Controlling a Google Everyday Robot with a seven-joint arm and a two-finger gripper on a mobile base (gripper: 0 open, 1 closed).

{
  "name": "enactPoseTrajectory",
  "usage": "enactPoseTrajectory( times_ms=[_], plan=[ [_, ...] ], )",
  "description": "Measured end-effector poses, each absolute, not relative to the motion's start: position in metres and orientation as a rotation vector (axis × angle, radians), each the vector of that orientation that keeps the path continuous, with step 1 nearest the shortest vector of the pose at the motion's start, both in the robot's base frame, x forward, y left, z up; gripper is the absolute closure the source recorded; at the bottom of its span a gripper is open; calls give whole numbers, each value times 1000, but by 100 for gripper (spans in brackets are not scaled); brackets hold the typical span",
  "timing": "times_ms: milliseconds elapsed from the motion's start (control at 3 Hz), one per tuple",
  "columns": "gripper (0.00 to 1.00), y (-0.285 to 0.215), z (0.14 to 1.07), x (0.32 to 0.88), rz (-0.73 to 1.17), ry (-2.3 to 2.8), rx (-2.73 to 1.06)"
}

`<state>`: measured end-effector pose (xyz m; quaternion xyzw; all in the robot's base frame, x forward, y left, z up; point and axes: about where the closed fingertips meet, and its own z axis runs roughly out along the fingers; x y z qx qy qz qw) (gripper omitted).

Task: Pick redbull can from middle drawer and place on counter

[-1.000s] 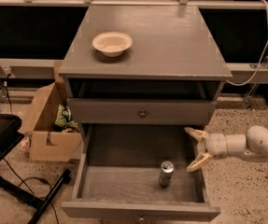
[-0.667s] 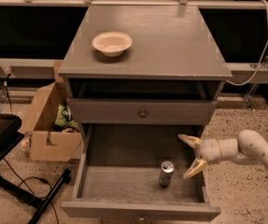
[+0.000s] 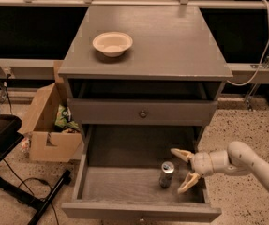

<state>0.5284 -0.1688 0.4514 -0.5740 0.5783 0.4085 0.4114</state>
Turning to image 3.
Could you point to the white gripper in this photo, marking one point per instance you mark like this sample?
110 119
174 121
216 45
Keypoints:
201 163

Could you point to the silver redbull can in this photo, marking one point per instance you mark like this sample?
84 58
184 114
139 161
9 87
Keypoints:
167 171

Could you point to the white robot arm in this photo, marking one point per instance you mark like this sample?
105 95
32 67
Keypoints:
237 160

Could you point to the open grey middle drawer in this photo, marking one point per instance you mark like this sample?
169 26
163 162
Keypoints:
118 177

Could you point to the grey wooden drawer cabinet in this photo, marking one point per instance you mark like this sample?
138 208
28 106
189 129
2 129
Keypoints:
173 57

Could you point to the closed grey top drawer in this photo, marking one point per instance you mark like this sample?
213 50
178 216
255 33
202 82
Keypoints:
142 112

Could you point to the green snack bag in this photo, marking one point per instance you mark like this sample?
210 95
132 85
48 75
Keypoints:
64 121

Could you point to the brown cardboard box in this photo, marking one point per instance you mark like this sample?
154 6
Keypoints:
38 124

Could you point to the white paper bowl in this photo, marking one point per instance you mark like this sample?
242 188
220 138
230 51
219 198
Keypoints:
112 44

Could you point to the black stand frame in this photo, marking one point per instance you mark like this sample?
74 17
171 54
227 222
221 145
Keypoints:
9 139

